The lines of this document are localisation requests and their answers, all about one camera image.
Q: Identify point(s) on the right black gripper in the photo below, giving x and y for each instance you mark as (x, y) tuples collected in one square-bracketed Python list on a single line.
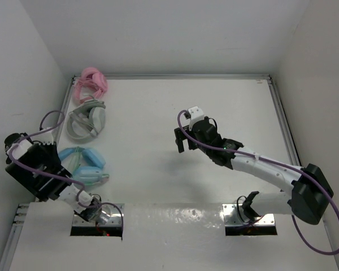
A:
[(180, 137)]

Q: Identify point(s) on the blue headphones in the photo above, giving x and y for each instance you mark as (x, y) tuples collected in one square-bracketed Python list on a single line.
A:
[(87, 165)]

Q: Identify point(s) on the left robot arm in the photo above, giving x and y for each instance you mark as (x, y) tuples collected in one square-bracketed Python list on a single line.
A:
[(43, 156)]

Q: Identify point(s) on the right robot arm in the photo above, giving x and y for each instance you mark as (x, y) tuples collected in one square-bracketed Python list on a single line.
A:
[(304, 191)]

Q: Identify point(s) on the grey headphones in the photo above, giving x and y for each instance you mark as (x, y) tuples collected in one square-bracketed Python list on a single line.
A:
[(86, 122)]

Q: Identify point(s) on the pink headphones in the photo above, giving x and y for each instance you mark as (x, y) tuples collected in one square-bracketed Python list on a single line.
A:
[(92, 79)]

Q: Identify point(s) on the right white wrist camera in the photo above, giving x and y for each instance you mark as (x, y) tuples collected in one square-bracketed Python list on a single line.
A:
[(194, 115)]

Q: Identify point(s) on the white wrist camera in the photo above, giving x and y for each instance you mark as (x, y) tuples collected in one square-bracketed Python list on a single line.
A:
[(46, 138), (194, 115)]

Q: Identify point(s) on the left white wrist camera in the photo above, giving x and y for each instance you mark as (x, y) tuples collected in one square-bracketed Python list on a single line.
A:
[(46, 138)]

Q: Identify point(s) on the aluminium table frame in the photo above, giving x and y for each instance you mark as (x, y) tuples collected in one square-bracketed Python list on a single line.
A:
[(173, 203)]

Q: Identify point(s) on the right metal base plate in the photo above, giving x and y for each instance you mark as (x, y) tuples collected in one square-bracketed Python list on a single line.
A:
[(232, 218)]

